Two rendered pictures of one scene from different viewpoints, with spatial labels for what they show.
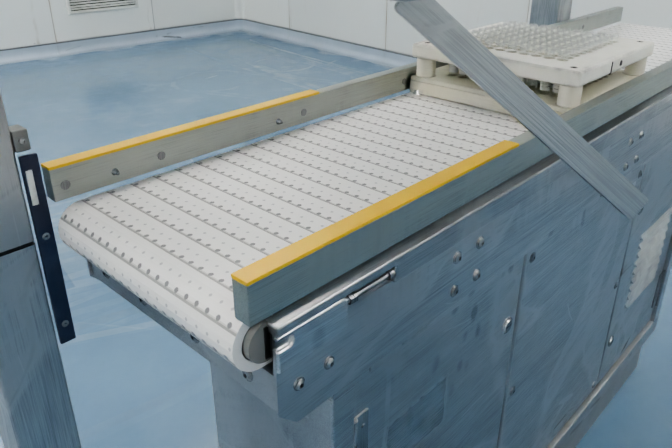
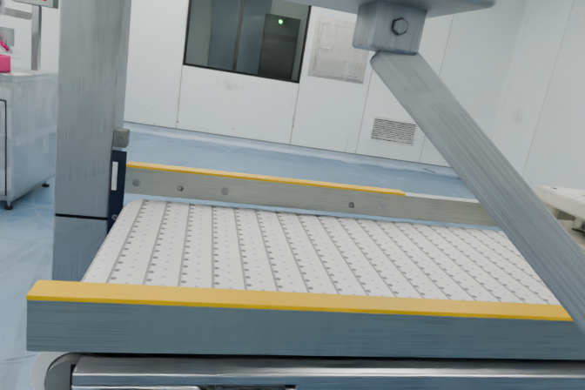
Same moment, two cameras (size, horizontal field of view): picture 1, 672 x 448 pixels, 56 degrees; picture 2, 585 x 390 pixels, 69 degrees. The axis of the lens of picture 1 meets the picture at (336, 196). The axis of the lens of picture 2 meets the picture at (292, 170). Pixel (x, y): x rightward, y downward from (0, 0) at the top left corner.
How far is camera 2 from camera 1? 0.30 m
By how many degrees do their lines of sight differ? 34
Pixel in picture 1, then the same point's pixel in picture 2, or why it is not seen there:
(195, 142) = (260, 191)
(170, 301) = not seen: hidden behind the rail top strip
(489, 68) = (492, 172)
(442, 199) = (400, 332)
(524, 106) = (545, 248)
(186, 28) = (440, 167)
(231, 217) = (208, 253)
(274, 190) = (276, 251)
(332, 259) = (177, 327)
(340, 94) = (430, 205)
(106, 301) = not seen: hidden behind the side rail
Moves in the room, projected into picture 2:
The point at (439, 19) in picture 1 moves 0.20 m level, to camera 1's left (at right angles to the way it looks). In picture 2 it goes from (426, 86) to (183, 47)
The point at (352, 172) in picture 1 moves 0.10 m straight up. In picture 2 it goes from (367, 268) to (390, 166)
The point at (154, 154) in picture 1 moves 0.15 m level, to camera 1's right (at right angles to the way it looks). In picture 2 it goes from (218, 187) to (326, 231)
